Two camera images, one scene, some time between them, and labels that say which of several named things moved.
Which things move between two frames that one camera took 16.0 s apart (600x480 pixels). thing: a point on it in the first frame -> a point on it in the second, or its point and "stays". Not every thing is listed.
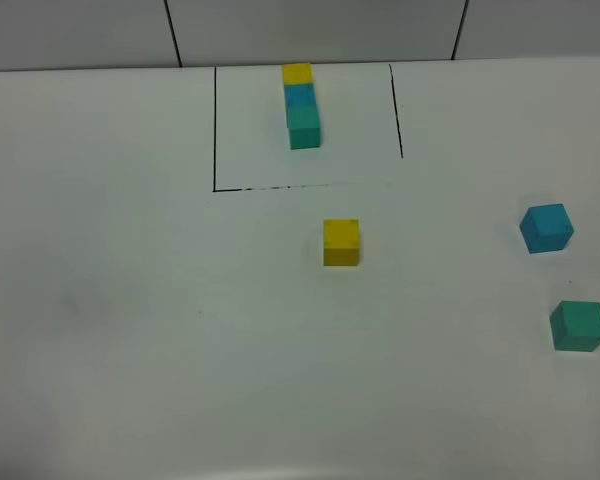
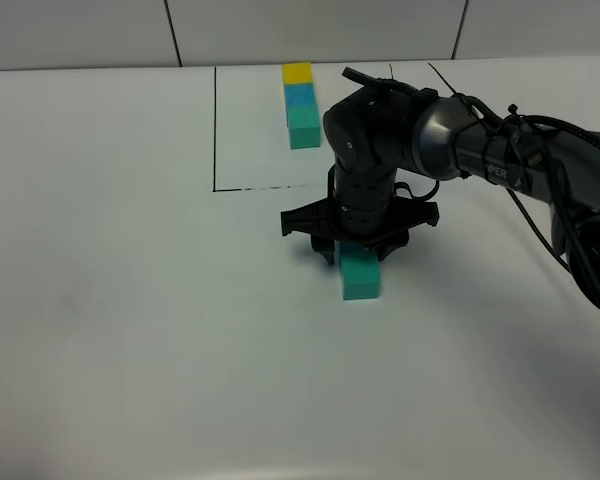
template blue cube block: x=300 y=95 stays
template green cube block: x=304 y=128 stays
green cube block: x=577 y=325 -> x=360 y=271
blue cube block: x=546 y=228 -> x=346 y=248
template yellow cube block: x=297 y=73 stays
